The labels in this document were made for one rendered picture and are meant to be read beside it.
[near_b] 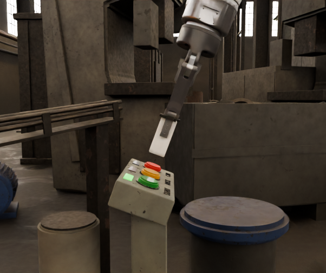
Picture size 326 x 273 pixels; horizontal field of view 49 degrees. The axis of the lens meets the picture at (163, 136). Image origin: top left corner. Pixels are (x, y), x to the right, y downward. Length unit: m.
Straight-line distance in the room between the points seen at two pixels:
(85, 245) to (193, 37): 0.43
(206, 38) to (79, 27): 2.32
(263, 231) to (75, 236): 0.51
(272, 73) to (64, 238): 3.23
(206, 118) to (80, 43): 1.29
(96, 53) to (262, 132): 1.39
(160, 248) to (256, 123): 1.49
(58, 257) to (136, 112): 2.03
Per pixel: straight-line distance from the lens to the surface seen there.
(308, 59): 4.74
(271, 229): 1.01
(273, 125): 2.18
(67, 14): 2.96
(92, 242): 0.73
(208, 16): 0.63
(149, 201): 0.63
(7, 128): 0.87
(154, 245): 0.73
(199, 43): 0.62
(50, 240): 0.71
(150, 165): 0.80
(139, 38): 2.46
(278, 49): 3.79
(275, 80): 3.70
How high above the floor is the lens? 0.76
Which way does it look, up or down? 6 degrees down
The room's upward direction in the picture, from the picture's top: straight up
